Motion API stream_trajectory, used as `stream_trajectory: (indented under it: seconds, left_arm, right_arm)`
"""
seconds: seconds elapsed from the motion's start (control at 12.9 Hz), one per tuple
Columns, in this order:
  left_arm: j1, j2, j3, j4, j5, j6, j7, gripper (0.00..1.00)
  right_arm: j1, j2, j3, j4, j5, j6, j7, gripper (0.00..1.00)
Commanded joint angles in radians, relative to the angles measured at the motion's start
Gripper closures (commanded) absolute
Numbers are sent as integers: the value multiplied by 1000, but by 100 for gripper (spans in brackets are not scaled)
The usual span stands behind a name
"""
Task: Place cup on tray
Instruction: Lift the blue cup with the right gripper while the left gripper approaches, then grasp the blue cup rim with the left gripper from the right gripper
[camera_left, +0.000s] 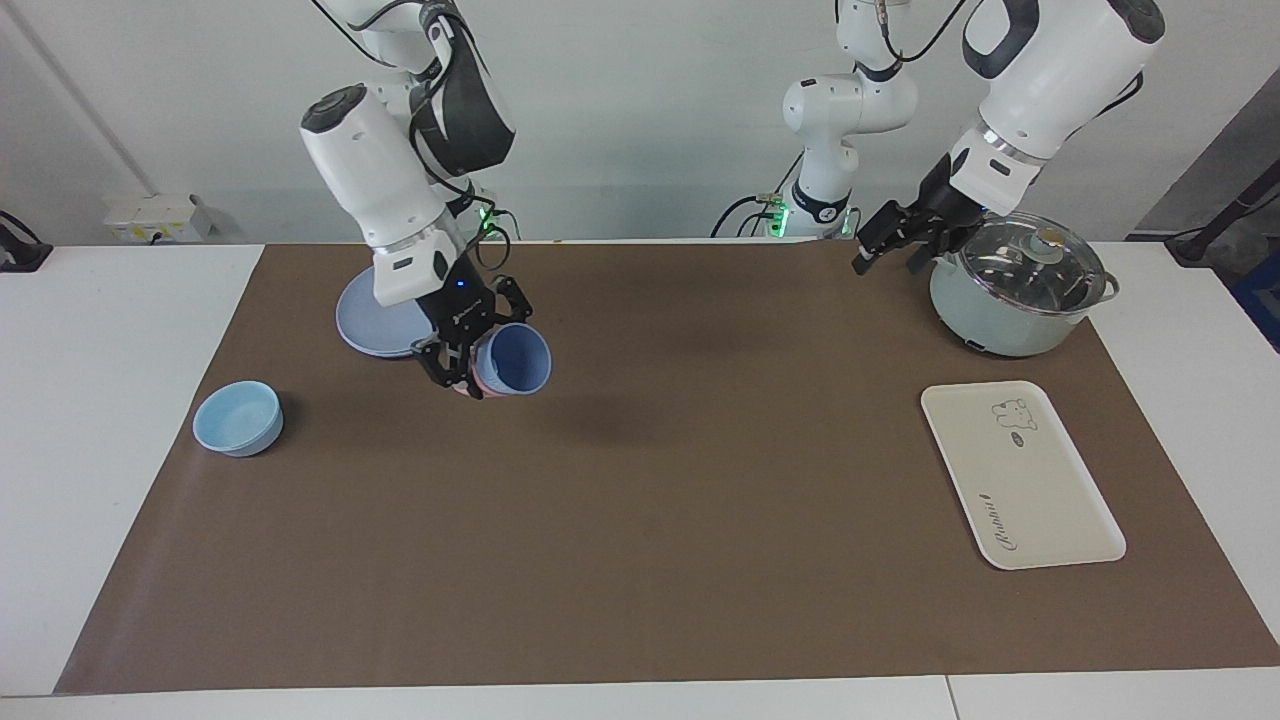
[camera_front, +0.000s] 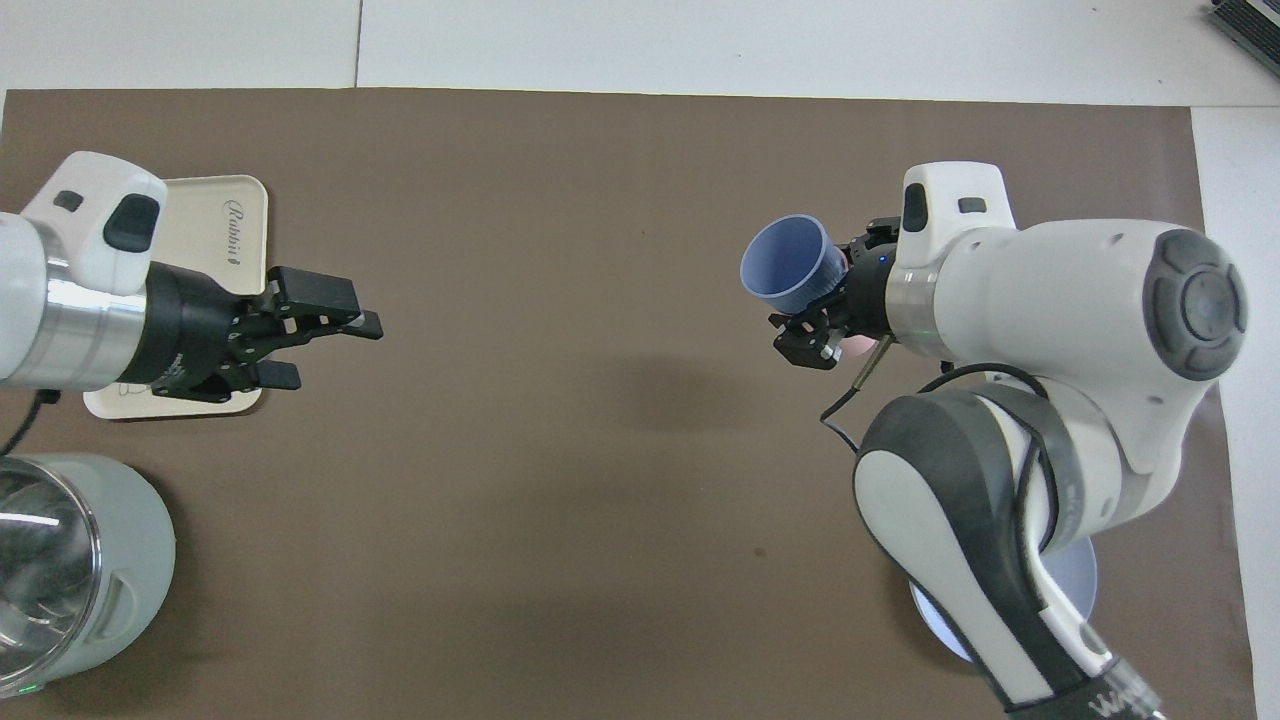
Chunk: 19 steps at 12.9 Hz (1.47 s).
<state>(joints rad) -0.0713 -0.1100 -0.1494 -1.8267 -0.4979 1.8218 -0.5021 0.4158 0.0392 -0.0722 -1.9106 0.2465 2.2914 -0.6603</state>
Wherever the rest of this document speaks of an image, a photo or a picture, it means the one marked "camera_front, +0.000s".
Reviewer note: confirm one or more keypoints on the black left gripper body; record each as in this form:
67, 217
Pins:
190, 335

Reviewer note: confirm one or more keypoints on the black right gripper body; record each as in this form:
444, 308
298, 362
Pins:
868, 295

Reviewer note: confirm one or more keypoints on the pink cup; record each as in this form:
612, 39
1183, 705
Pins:
858, 346

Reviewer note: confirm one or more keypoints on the blue ribbed cup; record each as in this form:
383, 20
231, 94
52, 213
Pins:
785, 265

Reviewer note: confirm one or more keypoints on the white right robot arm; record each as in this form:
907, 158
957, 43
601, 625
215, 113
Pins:
1050, 300

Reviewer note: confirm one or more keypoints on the cream rabbit print tray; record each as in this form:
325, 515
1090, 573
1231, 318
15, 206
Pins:
225, 230

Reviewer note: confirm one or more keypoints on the brown table mat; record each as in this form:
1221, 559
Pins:
600, 400

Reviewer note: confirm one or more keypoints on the pale green electric kettle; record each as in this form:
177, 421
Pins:
90, 560

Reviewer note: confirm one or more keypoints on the light blue plate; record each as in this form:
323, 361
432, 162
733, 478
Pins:
1078, 580

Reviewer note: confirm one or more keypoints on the grey ribbed device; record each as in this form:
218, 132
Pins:
1250, 25

